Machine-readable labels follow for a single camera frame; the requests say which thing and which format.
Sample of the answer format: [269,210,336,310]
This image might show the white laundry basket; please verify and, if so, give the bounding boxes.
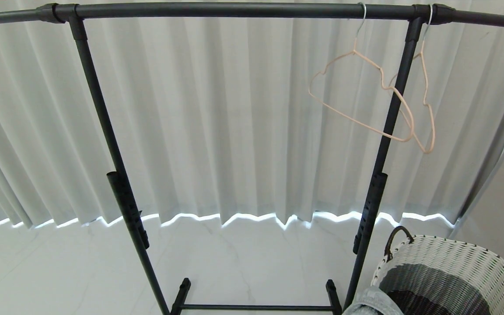
[371,226,504,315]

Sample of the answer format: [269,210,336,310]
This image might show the pink clothes hanger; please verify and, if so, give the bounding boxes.
[388,5,436,154]
[308,3,415,143]

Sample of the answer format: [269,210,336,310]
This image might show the black clothes rack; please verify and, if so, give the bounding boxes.
[0,2,504,315]

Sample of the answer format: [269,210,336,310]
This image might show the pale grey shorts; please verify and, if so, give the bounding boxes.
[342,287,406,315]

